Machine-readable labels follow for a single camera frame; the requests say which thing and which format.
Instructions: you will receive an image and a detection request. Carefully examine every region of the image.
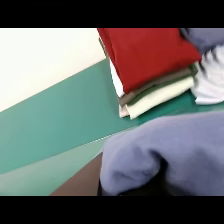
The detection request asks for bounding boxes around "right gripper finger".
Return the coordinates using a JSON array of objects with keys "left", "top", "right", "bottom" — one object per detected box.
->
[{"left": 49, "top": 152, "right": 103, "bottom": 197}]

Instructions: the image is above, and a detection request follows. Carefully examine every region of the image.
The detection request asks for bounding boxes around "pale blue-grey shirt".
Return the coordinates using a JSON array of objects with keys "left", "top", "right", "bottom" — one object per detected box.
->
[{"left": 99, "top": 110, "right": 224, "bottom": 197}]

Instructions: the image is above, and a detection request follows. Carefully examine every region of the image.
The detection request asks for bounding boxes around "white folded garment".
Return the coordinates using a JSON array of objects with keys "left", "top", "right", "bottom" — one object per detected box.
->
[{"left": 108, "top": 59, "right": 126, "bottom": 99}]

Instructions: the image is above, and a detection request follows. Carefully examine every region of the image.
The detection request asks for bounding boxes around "cream garment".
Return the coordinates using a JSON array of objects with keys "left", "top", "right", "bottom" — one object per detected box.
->
[{"left": 118, "top": 75, "right": 196, "bottom": 120}]

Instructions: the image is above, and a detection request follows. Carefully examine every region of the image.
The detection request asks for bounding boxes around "olive brown garment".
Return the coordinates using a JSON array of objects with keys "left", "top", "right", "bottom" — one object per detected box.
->
[{"left": 117, "top": 65, "right": 198, "bottom": 108}]

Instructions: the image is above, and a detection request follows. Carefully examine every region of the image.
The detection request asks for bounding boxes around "dark green garment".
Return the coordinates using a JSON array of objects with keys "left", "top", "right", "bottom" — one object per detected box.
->
[{"left": 126, "top": 68, "right": 199, "bottom": 107}]

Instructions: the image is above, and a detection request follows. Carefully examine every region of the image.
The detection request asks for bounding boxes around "red T-shirt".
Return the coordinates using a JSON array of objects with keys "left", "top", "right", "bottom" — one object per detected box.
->
[{"left": 96, "top": 28, "right": 203, "bottom": 95}]

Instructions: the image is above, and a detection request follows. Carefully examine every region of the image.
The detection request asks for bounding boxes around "blue-grey garment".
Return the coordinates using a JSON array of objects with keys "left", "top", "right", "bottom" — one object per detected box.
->
[{"left": 179, "top": 28, "right": 224, "bottom": 56}]

